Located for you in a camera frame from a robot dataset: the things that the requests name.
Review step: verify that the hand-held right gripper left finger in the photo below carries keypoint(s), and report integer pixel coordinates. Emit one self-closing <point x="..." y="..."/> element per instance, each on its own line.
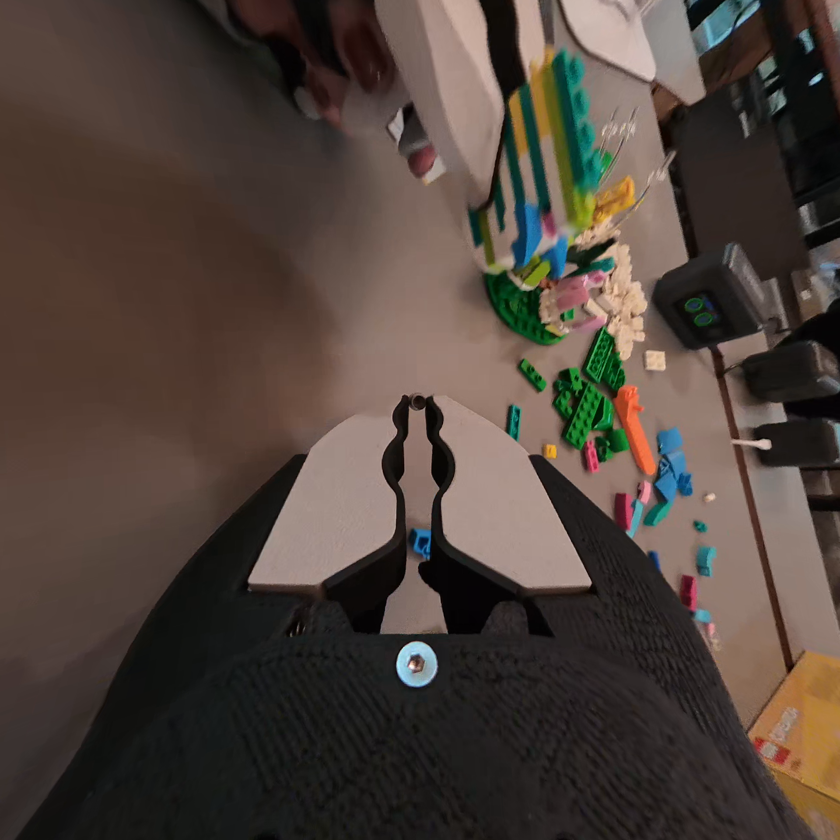
<point x="328" y="512"/>

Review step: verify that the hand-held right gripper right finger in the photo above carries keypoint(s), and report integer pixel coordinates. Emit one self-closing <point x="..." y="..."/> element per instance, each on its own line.
<point x="512" y="512"/>

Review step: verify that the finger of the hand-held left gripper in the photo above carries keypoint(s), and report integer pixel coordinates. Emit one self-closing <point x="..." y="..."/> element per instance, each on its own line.
<point x="446" y="79"/>

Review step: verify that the striped toy brick tower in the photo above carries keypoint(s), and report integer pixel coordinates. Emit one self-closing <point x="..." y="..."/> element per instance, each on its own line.
<point x="518" y="184"/>

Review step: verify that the teal toy brick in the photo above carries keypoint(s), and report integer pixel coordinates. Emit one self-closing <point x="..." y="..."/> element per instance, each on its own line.
<point x="577" y="111"/>

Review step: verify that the person's left hand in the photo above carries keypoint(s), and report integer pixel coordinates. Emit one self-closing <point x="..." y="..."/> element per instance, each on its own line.
<point x="364" y="59"/>

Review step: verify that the scattered loose toy bricks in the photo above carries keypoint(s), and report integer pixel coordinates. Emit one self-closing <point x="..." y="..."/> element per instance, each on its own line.
<point x="584" y="407"/>

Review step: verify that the orange long brick piece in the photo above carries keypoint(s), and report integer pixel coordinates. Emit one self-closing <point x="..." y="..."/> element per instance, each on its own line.
<point x="633" y="426"/>

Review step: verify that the green brick tree model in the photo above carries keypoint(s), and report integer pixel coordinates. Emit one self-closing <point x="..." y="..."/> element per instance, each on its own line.
<point x="525" y="308"/>

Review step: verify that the pile of white plates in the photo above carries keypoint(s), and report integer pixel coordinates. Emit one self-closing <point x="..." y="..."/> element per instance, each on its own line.
<point x="623" y="295"/>

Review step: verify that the black device box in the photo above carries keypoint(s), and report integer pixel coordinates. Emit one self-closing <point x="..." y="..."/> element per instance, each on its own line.
<point x="794" y="371"/>
<point x="709" y="295"/>

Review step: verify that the black power station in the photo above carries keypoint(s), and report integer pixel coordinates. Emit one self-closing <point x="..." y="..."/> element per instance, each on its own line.
<point x="800" y="443"/>

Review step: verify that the black equipment case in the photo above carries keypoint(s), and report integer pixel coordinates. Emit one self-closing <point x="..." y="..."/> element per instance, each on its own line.
<point x="735" y="170"/>

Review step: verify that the yellow toy box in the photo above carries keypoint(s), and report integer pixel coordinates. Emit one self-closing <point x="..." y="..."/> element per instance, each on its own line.
<point x="807" y="741"/>

